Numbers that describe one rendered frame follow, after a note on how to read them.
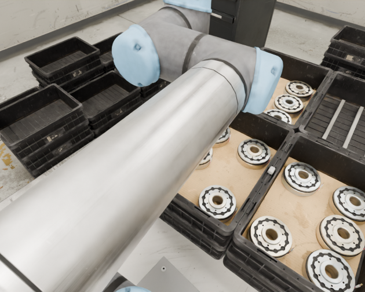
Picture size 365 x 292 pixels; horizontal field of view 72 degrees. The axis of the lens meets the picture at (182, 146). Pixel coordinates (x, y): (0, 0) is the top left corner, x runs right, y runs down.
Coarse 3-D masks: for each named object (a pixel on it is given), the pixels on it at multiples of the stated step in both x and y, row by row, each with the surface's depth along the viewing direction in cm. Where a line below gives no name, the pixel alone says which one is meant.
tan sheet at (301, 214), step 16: (288, 160) 81; (320, 176) 77; (272, 192) 74; (288, 192) 74; (320, 192) 74; (272, 208) 70; (288, 208) 70; (304, 208) 70; (320, 208) 70; (288, 224) 67; (304, 224) 67; (304, 240) 65; (288, 256) 62; (304, 256) 62
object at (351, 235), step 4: (340, 224) 63; (336, 228) 63; (344, 228) 63; (348, 228) 63; (336, 232) 62; (348, 232) 62; (352, 232) 62; (336, 236) 62; (352, 236) 62; (340, 240) 61; (344, 240) 61; (348, 240) 61; (352, 240) 61
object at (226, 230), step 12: (264, 120) 79; (276, 156) 69; (264, 180) 64; (252, 192) 62; (180, 204) 62; (192, 204) 60; (204, 216) 58; (240, 216) 58; (216, 228) 58; (228, 228) 56
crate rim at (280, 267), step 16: (288, 144) 72; (320, 144) 72; (352, 160) 69; (272, 176) 67; (240, 224) 57; (240, 240) 55; (256, 256) 54; (272, 256) 53; (288, 272) 51; (304, 288) 50
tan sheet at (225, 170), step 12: (228, 144) 85; (216, 156) 82; (228, 156) 82; (204, 168) 79; (216, 168) 79; (228, 168) 79; (240, 168) 79; (264, 168) 79; (192, 180) 76; (204, 180) 76; (216, 180) 76; (228, 180) 76; (240, 180) 76; (252, 180) 76; (180, 192) 74; (192, 192) 74; (240, 192) 74; (216, 204) 71; (240, 204) 71
